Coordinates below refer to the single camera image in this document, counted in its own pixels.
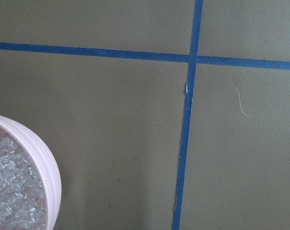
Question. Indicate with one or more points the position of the pink bowl of ice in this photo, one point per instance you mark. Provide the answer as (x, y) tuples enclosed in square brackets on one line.
[(30, 182)]

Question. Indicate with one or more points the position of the blue tape grid lines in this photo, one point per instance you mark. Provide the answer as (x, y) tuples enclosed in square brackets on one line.
[(192, 59)]

